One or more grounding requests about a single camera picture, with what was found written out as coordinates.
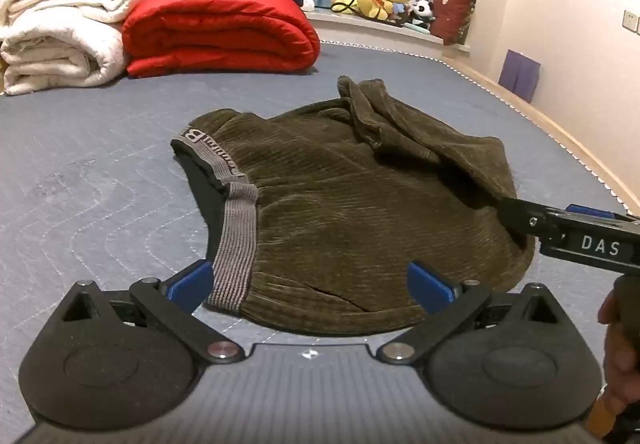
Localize wooden bed frame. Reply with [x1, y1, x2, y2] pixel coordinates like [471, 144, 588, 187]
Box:
[442, 56, 640, 220]

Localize yellow bear plush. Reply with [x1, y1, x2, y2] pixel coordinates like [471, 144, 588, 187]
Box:
[355, 0, 396, 21]

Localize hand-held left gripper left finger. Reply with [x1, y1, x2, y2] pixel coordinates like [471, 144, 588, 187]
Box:
[60, 260, 247, 366]

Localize red folded quilt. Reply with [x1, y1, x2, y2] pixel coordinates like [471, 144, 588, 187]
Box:
[122, 0, 321, 77]

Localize white folded quilt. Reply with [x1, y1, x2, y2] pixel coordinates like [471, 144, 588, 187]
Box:
[0, 0, 147, 96]

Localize dark red cushion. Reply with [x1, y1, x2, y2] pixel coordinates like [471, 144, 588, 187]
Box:
[430, 0, 477, 46]

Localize white window sill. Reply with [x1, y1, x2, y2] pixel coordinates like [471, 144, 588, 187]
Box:
[305, 10, 471, 61]

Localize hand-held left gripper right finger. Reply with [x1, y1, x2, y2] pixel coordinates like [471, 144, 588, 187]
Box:
[376, 261, 563, 366]

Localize grey quilted bed mattress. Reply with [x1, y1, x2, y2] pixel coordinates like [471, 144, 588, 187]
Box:
[0, 40, 640, 444]

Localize olive corduroy pants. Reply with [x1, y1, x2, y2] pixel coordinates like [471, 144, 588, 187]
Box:
[170, 76, 537, 336]

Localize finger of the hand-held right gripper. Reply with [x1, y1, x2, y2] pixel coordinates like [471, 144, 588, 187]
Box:
[496, 196, 568, 246]
[564, 204, 640, 226]

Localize person's right hand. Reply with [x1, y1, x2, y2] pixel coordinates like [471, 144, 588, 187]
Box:
[597, 291, 640, 417]

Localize purple cloth on wall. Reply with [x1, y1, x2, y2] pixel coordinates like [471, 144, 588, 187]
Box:
[498, 49, 542, 104]

